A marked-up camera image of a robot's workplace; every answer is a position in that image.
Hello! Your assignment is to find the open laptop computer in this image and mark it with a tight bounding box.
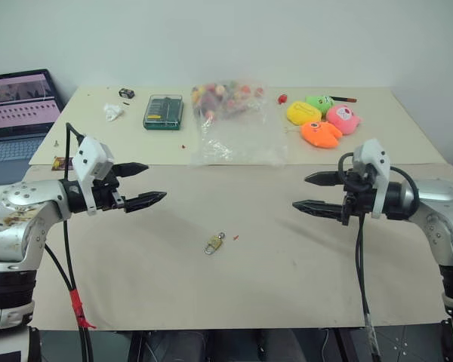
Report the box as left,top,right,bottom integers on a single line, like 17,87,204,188
0,69,66,186

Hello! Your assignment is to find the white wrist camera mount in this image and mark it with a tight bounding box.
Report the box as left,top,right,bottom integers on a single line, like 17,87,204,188
352,138,392,220
71,136,116,217

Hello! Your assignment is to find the pink plush toy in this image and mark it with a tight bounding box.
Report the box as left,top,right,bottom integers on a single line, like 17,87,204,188
325,104,364,136

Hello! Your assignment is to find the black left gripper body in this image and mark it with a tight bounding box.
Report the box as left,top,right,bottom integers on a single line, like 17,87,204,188
93,171,128,213

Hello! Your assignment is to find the orange plush toy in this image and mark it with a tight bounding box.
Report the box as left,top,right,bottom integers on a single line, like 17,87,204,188
299,119,344,149

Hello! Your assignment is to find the clear plastic bag of candies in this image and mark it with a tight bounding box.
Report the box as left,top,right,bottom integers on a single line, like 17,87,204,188
189,77,289,168

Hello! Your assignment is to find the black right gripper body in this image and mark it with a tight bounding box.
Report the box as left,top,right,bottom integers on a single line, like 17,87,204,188
339,167,376,227

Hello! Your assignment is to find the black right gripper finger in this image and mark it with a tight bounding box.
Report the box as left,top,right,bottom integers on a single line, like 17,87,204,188
304,170,345,188
291,199,344,223

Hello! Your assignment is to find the crumpled white tissue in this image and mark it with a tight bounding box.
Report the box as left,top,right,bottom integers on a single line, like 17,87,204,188
103,102,126,122

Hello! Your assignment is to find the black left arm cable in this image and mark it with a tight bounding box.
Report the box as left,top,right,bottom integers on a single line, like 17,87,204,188
64,121,96,362

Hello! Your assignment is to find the small brass padlock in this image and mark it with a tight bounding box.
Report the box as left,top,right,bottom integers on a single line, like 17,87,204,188
203,236,224,256

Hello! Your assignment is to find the green plush toy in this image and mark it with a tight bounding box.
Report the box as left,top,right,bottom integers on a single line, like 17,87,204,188
305,94,337,116

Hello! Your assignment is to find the yellow plush toy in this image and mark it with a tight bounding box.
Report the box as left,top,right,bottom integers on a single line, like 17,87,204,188
285,100,323,127

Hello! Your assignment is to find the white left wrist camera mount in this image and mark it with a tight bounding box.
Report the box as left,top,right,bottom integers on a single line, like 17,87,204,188
71,136,116,217

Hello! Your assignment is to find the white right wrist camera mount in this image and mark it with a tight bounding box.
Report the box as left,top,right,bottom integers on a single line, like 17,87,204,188
352,138,392,220

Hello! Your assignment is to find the green screwdriver bit case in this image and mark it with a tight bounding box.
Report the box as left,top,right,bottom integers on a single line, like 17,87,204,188
142,94,185,132

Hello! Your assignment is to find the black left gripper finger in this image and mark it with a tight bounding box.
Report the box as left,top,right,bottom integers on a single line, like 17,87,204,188
122,191,168,214
112,162,150,179

